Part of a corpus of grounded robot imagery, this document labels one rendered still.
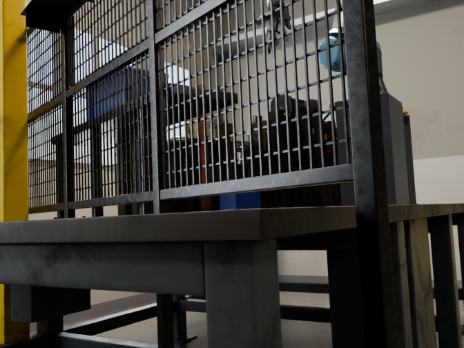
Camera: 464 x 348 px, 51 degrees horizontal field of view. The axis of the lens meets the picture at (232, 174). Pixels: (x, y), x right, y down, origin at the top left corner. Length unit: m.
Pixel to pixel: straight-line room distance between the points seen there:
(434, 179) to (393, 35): 1.35
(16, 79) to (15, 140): 0.26
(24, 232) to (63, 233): 0.10
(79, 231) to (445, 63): 4.10
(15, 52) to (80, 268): 1.54
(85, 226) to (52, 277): 0.16
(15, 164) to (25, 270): 1.23
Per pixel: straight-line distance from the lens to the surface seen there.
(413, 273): 1.76
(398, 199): 1.84
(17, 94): 2.25
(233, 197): 1.54
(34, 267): 0.98
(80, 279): 0.88
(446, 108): 4.56
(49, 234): 0.87
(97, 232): 0.78
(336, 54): 1.83
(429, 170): 4.51
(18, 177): 2.19
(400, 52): 4.75
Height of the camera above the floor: 0.69
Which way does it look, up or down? 5 degrees up
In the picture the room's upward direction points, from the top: 3 degrees counter-clockwise
